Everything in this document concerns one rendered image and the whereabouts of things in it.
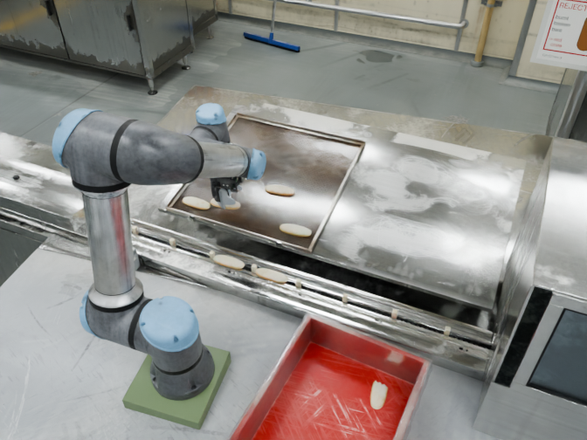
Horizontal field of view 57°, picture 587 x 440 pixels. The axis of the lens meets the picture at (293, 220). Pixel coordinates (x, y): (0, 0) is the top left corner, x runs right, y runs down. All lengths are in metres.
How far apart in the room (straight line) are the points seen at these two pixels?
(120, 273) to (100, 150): 0.30
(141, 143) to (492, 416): 0.93
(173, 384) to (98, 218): 0.43
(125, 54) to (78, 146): 3.34
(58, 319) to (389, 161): 1.11
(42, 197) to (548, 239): 1.47
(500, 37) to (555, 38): 3.15
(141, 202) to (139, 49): 2.43
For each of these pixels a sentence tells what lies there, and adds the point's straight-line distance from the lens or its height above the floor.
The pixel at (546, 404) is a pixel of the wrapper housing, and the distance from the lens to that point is 1.26.
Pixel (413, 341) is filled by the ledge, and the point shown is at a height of 0.86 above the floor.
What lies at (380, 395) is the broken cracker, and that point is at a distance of 1.37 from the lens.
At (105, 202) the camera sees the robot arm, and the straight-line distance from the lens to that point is 1.09.
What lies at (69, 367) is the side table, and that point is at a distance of 1.52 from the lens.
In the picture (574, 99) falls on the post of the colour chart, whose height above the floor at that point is 1.18.
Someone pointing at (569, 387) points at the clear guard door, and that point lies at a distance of 1.21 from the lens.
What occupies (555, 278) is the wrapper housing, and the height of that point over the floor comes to 1.30.
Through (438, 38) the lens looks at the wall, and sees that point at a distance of 5.06.
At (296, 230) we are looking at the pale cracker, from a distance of 1.63.
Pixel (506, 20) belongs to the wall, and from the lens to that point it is 4.94.
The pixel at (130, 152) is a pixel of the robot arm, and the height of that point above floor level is 1.47.
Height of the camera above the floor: 1.99
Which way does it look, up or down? 41 degrees down
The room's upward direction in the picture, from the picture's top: straight up
